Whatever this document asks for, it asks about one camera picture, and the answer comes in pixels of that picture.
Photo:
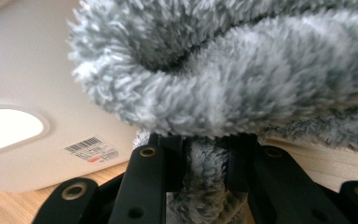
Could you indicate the grey fluffy cloth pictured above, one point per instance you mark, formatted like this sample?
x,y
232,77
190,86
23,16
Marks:
x,y
230,77

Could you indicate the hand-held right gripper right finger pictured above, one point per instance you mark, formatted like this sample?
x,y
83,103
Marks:
x,y
279,186

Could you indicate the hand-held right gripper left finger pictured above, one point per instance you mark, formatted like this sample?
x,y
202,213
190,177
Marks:
x,y
143,186

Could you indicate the white plastic basket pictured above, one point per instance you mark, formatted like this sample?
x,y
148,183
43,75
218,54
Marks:
x,y
37,68

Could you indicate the white barcode sticker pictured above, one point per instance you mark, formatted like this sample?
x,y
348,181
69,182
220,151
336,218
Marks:
x,y
91,150

